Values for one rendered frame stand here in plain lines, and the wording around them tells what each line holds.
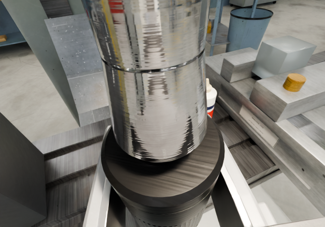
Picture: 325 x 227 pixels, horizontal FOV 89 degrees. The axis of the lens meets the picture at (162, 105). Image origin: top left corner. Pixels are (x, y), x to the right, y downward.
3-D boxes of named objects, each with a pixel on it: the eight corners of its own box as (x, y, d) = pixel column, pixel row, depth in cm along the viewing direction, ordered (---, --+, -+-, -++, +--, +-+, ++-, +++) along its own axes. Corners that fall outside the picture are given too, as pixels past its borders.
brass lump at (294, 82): (303, 90, 24) (310, 79, 23) (291, 93, 23) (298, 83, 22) (290, 81, 25) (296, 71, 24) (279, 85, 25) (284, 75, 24)
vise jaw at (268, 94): (347, 97, 28) (365, 77, 25) (275, 123, 25) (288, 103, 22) (312, 79, 32) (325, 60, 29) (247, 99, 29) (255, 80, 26)
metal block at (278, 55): (298, 78, 30) (317, 45, 26) (272, 85, 29) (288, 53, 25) (275, 64, 34) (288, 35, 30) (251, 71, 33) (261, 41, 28)
